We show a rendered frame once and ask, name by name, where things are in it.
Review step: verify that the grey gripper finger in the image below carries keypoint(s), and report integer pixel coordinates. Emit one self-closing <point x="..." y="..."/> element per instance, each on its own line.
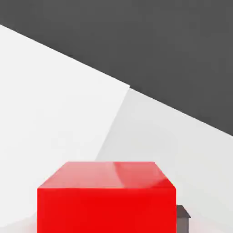
<point x="182" y="221"/>

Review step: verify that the small red cube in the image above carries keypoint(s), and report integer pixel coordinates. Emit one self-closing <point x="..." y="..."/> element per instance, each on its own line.
<point x="106" y="209"/>

